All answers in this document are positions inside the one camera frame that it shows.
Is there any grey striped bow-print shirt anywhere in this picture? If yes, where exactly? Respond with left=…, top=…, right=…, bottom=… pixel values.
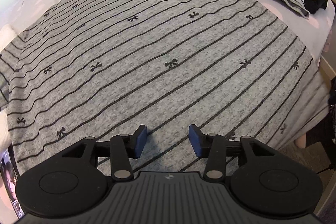
left=0, top=0, right=315, bottom=180

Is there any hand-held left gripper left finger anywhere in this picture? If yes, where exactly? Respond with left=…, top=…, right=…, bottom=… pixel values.
left=59, top=125, right=147, bottom=181

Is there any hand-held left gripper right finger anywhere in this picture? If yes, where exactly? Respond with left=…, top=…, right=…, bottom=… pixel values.
left=188, top=124, right=276, bottom=182

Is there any beige bed leg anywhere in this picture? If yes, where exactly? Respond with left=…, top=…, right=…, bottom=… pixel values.
left=293, top=133, right=308, bottom=148

